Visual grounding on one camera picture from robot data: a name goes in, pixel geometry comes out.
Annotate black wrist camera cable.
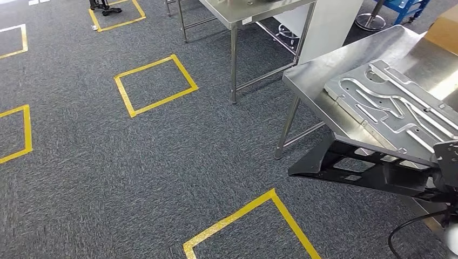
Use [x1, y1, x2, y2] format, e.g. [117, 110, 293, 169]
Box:
[388, 209, 458, 259]

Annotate white square pillar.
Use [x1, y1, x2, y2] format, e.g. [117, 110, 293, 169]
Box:
[273, 0, 365, 66]

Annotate machined aluminium fixture plate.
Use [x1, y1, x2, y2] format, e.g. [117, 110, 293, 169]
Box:
[324, 59, 458, 167]

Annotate small blue metal cart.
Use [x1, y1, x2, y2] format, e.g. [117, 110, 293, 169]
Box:
[374, 0, 432, 26]

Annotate black stand feet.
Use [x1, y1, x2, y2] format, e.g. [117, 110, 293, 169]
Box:
[89, 0, 123, 17]

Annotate brown cardboard box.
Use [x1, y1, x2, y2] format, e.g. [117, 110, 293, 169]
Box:
[423, 4, 458, 56]

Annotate round chrome stanchion base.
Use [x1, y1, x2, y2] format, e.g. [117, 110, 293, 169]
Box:
[355, 0, 388, 32]

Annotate black plastic plate part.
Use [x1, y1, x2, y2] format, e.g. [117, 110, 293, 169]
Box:
[288, 130, 452, 205]

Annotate grey metal workbench frame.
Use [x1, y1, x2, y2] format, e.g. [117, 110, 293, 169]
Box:
[274, 25, 458, 244]
[164, 0, 319, 105]

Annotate chrome stool base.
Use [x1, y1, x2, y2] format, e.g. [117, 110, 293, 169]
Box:
[276, 23, 300, 50]

